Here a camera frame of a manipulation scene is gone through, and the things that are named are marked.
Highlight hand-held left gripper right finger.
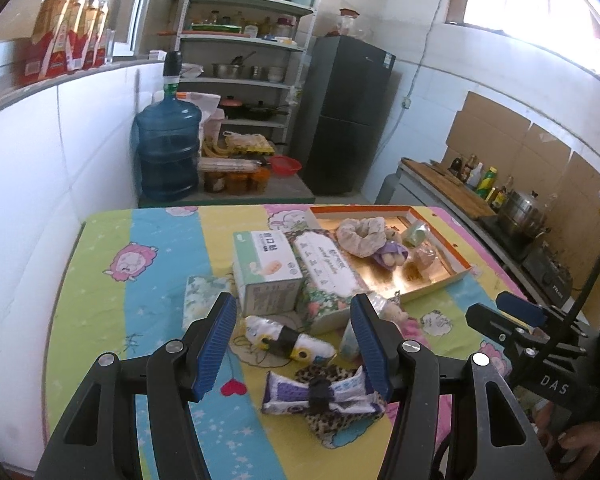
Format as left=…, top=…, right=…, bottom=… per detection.
left=349, top=292, right=556, bottom=480

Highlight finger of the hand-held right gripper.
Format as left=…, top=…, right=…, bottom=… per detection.
left=465, top=302, right=528, bottom=356
left=496, top=291, right=551, bottom=328

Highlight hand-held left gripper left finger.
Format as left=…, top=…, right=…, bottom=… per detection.
left=34, top=292, right=238, bottom=480

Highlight green floral small tissue pack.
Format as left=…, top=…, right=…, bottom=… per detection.
left=182, top=275, right=236, bottom=333

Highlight white yellow banded packet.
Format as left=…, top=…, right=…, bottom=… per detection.
left=243, top=314, right=337, bottom=367

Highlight orange cardboard tray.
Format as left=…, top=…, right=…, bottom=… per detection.
left=307, top=204, right=473, bottom=305

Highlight purple white banded packet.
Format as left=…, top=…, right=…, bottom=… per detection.
left=261, top=366, right=388, bottom=417

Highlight leopard print cloth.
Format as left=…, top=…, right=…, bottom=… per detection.
left=294, top=362, right=388, bottom=448

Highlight beige plush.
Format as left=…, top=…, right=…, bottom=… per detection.
left=405, top=247, right=443, bottom=286

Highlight purple dressed plush bear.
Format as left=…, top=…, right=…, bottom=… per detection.
left=370, top=240, right=408, bottom=271

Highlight beige lace scrunchie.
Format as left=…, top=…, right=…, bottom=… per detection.
left=336, top=217, right=386, bottom=258

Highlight green soft toy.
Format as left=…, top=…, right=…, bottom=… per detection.
left=402, top=220, right=431, bottom=247

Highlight grey gas stove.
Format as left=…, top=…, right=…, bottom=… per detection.
left=480, top=215, right=573, bottom=306

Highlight white green carton box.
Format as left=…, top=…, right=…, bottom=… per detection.
left=231, top=230, right=303, bottom=316

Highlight steel cooking pot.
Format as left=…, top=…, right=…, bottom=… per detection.
left=496, top=189, right=548, bottom=237

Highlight green yellow bottle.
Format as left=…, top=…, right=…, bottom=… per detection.
left=477, top=166, right=498, bottom=201

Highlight wooden cutting board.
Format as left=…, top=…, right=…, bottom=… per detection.
left=402, top=159, right=496, bottom=218

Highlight grey kitchen counter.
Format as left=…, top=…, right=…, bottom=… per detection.
left=380, top=157, right=588, bottom=306

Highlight pack of dried noodles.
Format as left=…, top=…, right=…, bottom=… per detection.
left=198, top=157, right=261, bottom=173

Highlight red plastic basket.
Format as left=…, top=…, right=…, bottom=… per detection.
left=269, top=156, right=302, bottom=177

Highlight dark grey fridge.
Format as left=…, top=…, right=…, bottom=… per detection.
left=292, top=35, right=397, bottom=195

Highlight blue water jug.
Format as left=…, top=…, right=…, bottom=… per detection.
left=134, top=95, right=202, bottom=202

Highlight red lidded pot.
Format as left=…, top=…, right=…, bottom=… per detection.
left=219, top=97, right=245, bottom=120

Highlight black wok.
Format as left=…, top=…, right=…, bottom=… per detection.
left=245, top=102, right=290, bottom=121

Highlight white plastic bag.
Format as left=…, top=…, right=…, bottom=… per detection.
left=180, top=91, right=223, bottom=126

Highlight steel bowl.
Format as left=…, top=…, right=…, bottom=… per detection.
left=211, top=62, right=246, bottom=80

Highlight black water pump dispenser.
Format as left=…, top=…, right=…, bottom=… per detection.
left=162, top=51, right=183, bottom=96

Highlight high bright window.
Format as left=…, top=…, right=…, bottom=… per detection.
left=447, top=0, right=600, bottom=86

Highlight white metal shelf rack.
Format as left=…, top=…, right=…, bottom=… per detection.
left=175, top=0, right=322, bottom=161

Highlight glass jar red lid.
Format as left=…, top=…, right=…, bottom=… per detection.
left=336, top=8, right=371, bottom=38

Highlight sliding window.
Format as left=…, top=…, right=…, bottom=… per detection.
left=95, top=0, right=191, bottom=58

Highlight small beige plush keychain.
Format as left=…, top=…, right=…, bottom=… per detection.
left=380, top=297, right=412, bottom=326

